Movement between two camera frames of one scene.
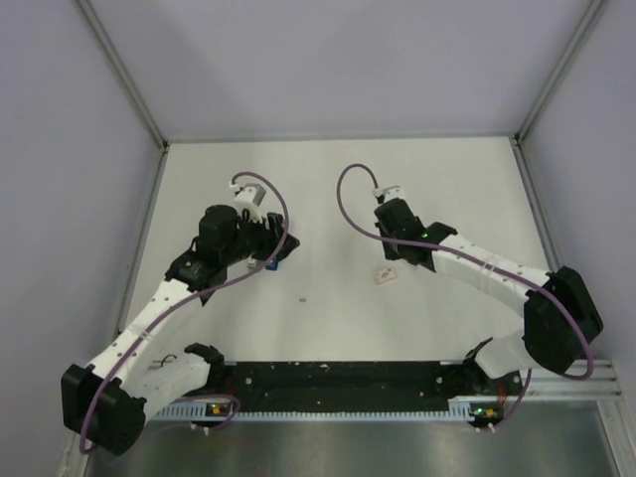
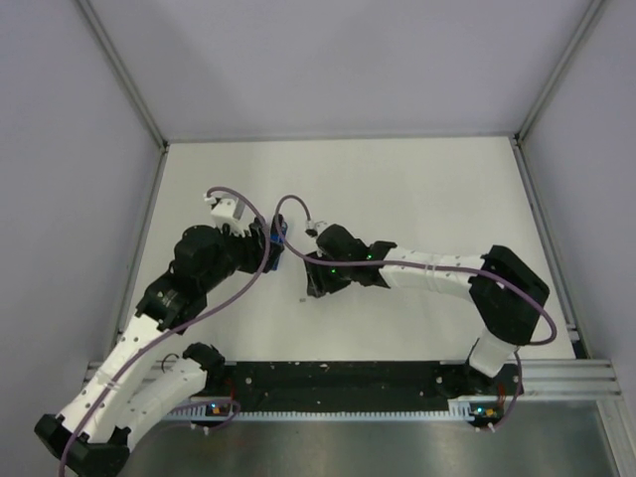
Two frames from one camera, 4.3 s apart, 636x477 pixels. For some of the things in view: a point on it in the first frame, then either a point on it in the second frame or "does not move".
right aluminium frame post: x=584 y=26 does not move
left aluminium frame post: x=124 y=73 does not move
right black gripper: x=390 y=253 → x=319 y=284
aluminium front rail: x=546 y=383 does not move
